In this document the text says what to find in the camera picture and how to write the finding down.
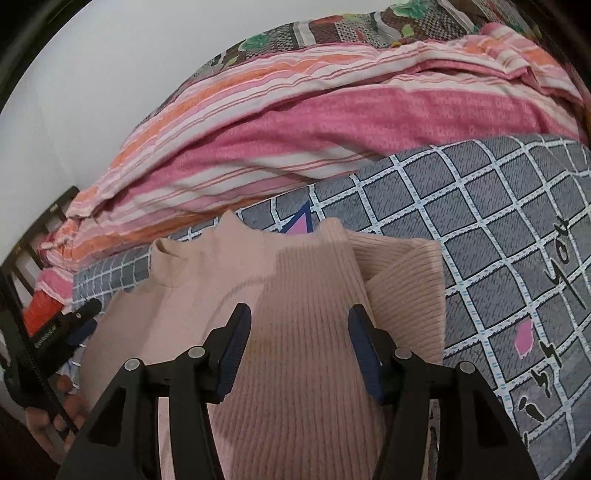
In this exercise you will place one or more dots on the dark wooden headboard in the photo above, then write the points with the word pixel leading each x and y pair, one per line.
pixel 60 203

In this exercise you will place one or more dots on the grey checked star blanket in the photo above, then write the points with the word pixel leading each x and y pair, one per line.
pixel 485 230

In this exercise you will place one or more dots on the pink striped pillow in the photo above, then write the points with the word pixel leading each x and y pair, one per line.
pixel 53 284

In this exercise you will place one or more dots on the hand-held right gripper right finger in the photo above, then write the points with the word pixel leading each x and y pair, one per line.
pixel 364 355

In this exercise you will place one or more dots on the person's left hand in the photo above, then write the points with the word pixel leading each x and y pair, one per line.
pixel 41 429

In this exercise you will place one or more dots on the pink striped quilt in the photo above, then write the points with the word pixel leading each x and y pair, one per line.
pixel 277 152

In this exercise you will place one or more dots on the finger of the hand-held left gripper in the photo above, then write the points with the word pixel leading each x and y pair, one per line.
pixel 83 332
pixel 87 308

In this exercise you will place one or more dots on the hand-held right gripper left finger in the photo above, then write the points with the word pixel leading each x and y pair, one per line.
pixel 233 355

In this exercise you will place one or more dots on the pink ribbed sweater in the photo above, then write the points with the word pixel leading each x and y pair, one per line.
pixel 300 323

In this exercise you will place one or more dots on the floral patchwork quilt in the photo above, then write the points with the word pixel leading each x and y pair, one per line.
pixel 332 32

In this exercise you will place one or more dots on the red pillow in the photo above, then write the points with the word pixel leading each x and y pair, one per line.
pixel 39 314

